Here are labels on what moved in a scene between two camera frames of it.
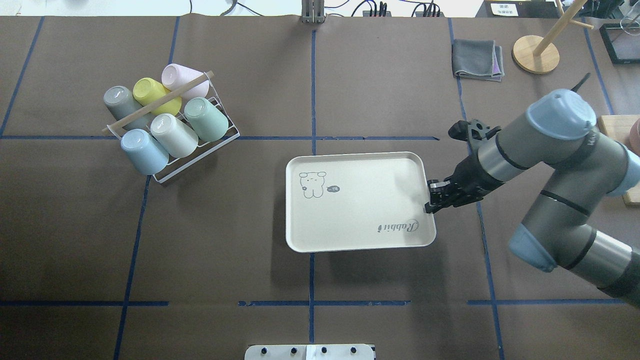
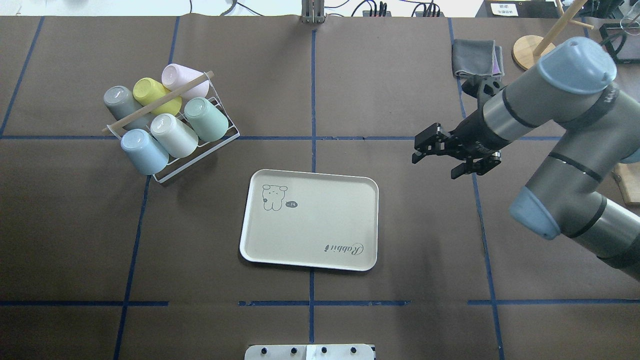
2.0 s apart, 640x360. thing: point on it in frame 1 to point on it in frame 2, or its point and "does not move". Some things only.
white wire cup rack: [116, 128] does not move
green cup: [210, 123] does not move
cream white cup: [177, 140] does not move
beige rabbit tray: [348, 201] to [310, 220]
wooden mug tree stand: [536, 54] does not move
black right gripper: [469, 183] to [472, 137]
